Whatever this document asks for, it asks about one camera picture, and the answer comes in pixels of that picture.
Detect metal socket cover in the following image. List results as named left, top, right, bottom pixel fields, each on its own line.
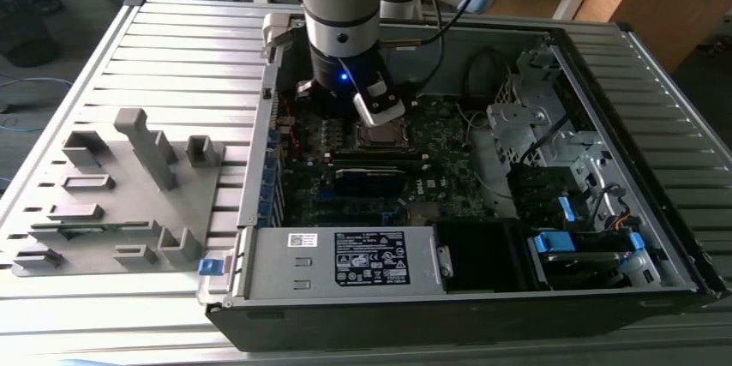
left=353, top=119, right=414, bottom=152

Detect square silver CPU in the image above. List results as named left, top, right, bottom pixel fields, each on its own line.
left=365, top=122, right=405, bottom=146

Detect RAM slot black clips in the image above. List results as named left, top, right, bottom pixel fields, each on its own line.
left=329, top=159, right=430, bottom=165
left=329, top=149, right=430, bottom=156

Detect blue expansion slot retainer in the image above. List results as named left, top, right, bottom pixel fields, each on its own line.
left=257, top=123, right=285, bottom=229

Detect black graphics card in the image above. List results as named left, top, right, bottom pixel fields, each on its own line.
left=333, top=167, right=410, bottom=199

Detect green motherboard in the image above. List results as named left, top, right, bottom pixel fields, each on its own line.
left=272, top=93, right=508, bottom=230

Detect perforated metal drive cage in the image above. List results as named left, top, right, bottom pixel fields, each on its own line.
left=484, top=38, right=578, bottom=172

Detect grey chipset heatsink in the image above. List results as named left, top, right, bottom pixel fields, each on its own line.
left=409, top=201, right=442, bottom=225

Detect silver power supply unit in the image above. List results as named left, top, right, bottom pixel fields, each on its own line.
left=225, top=225, right=448, bottom=305

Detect grey parts rack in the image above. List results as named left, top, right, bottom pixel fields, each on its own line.
left=9, top=107, right=228, bottom=278

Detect blue case latch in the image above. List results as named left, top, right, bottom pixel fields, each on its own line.
left=197, top=257, right=225, bottom=278

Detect green RAM stick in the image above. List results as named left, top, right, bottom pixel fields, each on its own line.
left=30, top=219, right=153, bottom=239

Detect blue disk carrier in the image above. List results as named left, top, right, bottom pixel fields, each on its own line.
left=554, top=195, right=577, bottom=222
left=529, top=230, right=650, bottom=291

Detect black waste bin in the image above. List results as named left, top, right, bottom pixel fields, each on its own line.
left=4, top=16, right=61, bottom=69

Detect black PC case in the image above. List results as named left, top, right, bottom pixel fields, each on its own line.
left=197, top=12, right=732, bottom=352

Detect black hard disk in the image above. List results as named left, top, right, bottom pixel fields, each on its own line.
left=540, top=249, right=625, bottom=291

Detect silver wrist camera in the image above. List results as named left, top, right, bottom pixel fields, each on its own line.
left=350, top=78, right=406, bottom=129

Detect black looped wire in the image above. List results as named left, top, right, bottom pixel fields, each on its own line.
left=461, top=49, right=510, bottom=99

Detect thin white wire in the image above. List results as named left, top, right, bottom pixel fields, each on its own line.
left=461, top=109, right=490, bottom=147

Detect black drive bay bracket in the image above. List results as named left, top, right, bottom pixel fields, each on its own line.
left=505, top=163, right=580, bottom=218

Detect blue floor cable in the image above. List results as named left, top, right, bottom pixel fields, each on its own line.
left=0, top=75, right=76, bottom=134

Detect coloured wire bundle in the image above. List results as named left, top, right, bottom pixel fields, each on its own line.
left=608, top=213, right=642, bottom=231

